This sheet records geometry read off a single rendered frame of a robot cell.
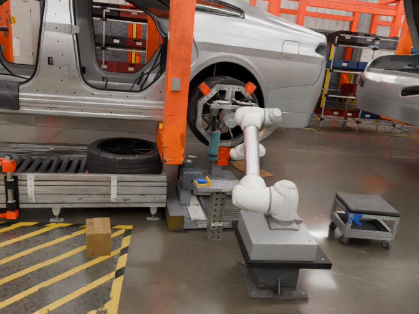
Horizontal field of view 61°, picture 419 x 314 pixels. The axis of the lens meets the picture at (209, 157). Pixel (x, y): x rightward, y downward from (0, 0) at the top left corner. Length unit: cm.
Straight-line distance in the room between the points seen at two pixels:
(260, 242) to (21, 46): 611
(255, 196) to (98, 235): 107
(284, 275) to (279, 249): 28
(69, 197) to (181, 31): 151
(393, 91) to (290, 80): 183
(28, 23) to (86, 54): 257
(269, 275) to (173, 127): 125
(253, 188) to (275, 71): 156
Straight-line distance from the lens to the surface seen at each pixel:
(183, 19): 266
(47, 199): 302
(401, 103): 491
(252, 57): 334
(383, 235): 321
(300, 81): 354
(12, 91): 331
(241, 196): 211
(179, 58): 265
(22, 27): 737
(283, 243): 211
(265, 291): 239
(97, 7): 695
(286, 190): 214
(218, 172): 347
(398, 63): 640
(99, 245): 257
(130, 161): 297
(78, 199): 299
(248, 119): 242
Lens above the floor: 142
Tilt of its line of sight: 17 degrees down
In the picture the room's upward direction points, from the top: 6 degrees clockwise
